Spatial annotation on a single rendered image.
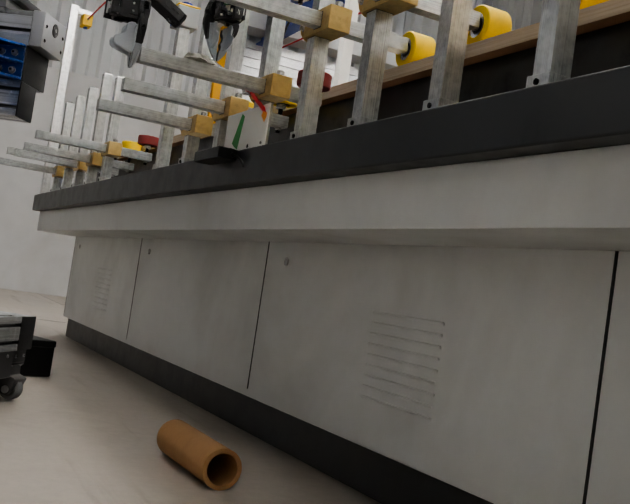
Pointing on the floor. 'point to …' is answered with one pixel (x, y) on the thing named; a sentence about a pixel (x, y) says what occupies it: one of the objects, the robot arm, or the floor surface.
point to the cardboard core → (199, 454)
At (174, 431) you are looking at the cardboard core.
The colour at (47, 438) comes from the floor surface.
